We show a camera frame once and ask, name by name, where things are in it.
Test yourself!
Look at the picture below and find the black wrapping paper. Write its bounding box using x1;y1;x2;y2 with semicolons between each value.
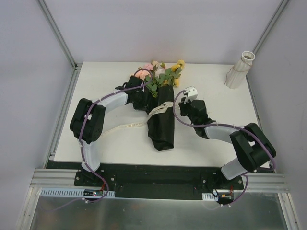
144;86;175;151

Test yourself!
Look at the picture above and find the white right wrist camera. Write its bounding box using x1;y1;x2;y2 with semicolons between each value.
183;86;198;104

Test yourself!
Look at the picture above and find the artificial flower bunch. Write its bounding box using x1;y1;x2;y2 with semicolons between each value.
134;59;185;98

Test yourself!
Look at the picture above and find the cream printed ribbon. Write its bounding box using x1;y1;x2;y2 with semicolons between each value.
102;101;180;135

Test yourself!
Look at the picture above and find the aluminium front rail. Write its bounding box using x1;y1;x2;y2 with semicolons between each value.
30;167;81;187

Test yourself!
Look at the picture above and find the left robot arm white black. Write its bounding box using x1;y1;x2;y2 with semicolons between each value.
70;76;146;186

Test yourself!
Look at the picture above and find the left aluminium frame post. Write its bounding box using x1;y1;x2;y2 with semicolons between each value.
36;0;78;70

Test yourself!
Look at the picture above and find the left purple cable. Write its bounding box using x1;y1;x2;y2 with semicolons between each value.
43;69;154;213

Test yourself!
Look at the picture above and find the right white cable duct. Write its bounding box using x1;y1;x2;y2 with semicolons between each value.
201;193;219;202

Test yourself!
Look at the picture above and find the white ribbed ceramic vase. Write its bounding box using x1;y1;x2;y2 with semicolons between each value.
225;51;256;89

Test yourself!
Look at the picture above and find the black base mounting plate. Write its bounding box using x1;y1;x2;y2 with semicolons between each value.
45;161;274;199

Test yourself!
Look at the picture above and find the left white cable duct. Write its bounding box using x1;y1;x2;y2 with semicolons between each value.
40;188;116;199

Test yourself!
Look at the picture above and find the white cable duct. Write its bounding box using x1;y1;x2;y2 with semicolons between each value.
40;188;116;199
201;193;219;202

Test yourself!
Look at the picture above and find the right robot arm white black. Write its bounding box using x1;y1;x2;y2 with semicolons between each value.
179;98;276;189

